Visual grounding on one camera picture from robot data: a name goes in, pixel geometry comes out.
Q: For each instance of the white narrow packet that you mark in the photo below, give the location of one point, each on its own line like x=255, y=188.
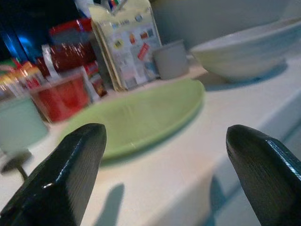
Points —
x=49, y=61

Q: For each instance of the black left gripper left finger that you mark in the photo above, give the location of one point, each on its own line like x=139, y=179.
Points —
x=58, y=179

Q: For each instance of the clear tub with red contents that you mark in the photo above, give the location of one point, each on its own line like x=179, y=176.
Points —
x=61, y=99

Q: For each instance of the light green plate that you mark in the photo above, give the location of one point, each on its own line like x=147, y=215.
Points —
x=141, y=113

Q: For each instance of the grey mug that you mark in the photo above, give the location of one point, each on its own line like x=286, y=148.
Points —
x=170, y=61

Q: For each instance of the colourful snack packet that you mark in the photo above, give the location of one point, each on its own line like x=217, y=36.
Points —
x=23, y=73

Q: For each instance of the white bowl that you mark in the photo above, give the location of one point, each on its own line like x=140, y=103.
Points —
x=242, y=58

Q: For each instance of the red snack box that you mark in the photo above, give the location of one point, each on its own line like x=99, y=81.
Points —
x=94, y=70

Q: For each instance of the mint green cup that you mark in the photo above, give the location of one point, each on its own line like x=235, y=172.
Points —
x=18, y=124

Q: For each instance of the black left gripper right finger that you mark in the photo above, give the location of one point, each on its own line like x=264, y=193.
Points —
x=265, y=179

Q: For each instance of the red lidded clear jar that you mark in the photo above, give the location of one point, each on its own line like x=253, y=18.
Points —
x=70, y=54

